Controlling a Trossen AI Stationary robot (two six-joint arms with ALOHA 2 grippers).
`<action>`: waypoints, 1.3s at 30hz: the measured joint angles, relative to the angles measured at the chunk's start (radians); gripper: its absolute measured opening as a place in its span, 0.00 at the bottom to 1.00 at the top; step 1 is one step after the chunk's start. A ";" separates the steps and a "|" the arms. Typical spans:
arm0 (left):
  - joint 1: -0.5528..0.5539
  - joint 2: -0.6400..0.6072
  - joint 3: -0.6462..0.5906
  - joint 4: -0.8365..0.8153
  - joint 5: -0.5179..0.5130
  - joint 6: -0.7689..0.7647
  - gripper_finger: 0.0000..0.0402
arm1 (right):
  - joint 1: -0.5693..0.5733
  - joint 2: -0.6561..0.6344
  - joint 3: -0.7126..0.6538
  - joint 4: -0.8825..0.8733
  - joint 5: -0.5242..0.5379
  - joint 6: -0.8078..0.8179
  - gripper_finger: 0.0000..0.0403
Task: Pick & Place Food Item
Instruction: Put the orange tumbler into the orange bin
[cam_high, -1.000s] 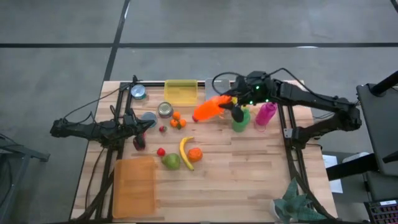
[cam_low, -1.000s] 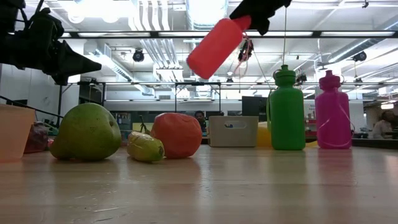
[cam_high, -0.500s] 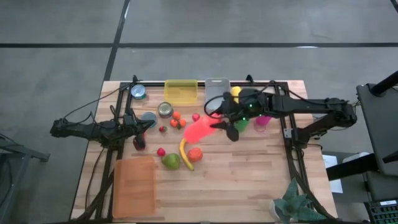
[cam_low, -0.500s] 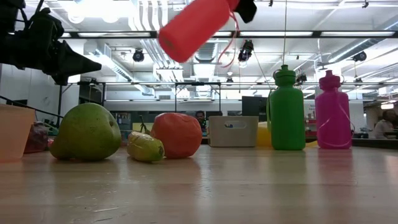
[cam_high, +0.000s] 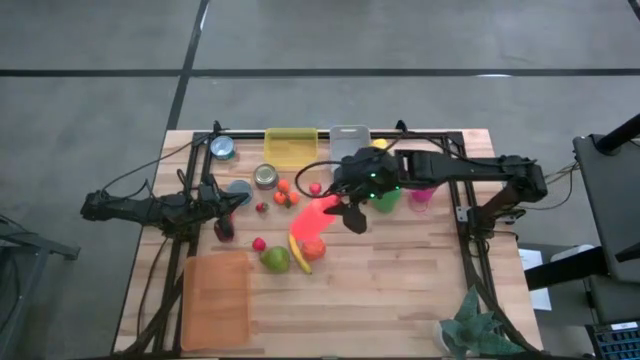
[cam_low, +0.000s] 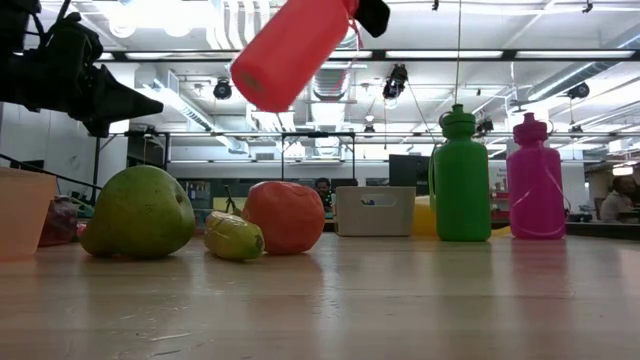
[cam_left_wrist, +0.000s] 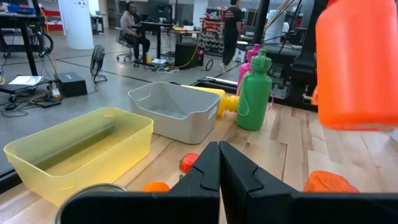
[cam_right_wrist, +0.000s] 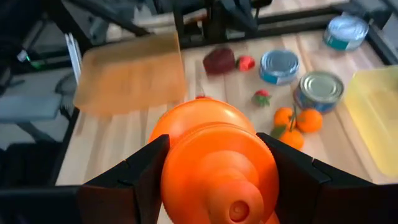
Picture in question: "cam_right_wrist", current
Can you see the dark maroon toy fruit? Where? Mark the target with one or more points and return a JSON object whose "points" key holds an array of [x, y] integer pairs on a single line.
{"points": [[219, 60]]}

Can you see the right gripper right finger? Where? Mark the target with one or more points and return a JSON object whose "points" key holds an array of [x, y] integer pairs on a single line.
{"points": [[311, 199]]}

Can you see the tin can teal label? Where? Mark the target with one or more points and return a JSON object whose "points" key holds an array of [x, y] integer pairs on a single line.
{"points": [[345, 31]]}

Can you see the tin can gold lid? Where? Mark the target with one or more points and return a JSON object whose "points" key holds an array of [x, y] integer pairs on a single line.
{"points": [[318, 90]]}

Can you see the small red toy fruit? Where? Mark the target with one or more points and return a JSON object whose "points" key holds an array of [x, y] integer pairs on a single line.
{"points": [[245, 63]]}

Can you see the tin can blue label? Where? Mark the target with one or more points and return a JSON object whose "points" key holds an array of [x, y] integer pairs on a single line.
{"points": [[279, 65]]}

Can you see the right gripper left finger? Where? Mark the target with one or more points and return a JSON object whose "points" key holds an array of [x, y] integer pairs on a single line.
{"points": [[124, 193]]}

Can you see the small strawberry green leaves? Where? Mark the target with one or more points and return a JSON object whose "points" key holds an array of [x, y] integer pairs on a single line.
{"points": [[261, 97]]}

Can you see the orange toy tangerine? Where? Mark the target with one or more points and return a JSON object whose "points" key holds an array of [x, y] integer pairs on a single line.
{"points": [[292, 139], [282, 116], [310, 120]]}

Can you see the yellow translucent plastic bin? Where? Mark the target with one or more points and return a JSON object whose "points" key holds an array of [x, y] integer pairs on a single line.
{"points": [[373, 118]]}

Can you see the orange plastic squeeze bottle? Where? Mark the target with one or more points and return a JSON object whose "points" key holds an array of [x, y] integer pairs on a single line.
{"points": [[217, 161]]}

